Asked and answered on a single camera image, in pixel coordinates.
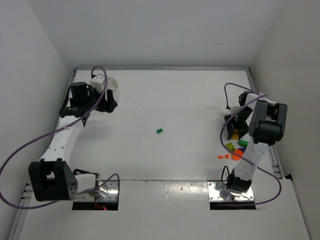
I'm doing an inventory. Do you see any orange round lego piece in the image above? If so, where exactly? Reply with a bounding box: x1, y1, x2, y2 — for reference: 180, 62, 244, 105
232, 149, 244, 161

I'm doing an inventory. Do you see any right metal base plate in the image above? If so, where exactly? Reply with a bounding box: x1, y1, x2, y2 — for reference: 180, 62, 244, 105
207, 181, 255, 203

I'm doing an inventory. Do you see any yellow lego brick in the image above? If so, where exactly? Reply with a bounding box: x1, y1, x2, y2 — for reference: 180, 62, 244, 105
231, 134, 239, 140

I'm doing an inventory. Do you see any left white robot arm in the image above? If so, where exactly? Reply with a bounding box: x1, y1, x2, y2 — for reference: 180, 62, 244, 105
28, 75, 119, 202

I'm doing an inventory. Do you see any white divided round container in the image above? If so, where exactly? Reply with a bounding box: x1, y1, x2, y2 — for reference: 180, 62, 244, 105
106, 77, 120, 102

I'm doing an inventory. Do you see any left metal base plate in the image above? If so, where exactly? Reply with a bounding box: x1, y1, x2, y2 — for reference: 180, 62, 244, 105
74, 180, 119, 204

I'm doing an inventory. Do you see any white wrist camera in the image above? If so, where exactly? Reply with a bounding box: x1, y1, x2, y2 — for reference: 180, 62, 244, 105
90, 74, 105, 93
226, 105, 240, 115

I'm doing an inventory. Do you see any lime green lego brick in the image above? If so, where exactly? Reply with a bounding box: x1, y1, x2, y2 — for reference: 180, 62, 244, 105
225, 142, 236, 152

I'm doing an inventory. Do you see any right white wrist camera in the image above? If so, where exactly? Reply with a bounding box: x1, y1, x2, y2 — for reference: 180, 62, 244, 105
226, 105, 240, 115

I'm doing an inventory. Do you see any metal base plate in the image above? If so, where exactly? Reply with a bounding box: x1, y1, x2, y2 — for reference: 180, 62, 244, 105
207, 181, 255, 203
74, 180, 119, 204

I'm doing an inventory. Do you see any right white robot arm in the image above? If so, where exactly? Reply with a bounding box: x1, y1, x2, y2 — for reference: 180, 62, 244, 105
224, 91, 288, 194

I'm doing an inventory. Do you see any small green lego piece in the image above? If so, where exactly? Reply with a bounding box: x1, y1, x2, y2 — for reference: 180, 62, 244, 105
156, 128, 164, 134

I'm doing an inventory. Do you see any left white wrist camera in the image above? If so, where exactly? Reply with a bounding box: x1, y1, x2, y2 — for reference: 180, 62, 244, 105
90, 74, 105, 93

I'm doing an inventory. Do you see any dark green lego brick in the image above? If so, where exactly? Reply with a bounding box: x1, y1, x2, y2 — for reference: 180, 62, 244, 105
237, 139, 249, 148

